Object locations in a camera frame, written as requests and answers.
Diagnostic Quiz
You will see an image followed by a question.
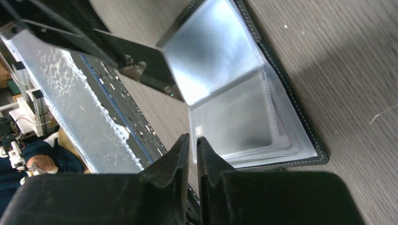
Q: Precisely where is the black credit card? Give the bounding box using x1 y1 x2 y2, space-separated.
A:
94 29 184 102

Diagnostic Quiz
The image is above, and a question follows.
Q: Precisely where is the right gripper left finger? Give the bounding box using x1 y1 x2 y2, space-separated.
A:
0 134 190 225

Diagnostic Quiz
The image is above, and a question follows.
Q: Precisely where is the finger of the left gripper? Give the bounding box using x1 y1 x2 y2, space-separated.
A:
0 0 122 68

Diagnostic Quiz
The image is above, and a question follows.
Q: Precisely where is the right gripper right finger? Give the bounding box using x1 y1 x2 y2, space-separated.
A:
197 137 365 225

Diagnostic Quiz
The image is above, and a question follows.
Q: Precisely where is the black card holder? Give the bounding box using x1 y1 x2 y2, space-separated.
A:
158 0 329 169

